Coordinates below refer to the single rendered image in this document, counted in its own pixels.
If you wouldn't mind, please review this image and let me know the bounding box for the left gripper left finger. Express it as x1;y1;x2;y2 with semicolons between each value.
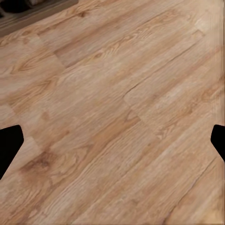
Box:
0;125;24;180

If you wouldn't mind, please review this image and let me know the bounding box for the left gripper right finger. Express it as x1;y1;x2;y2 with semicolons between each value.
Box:
211;125;225;161

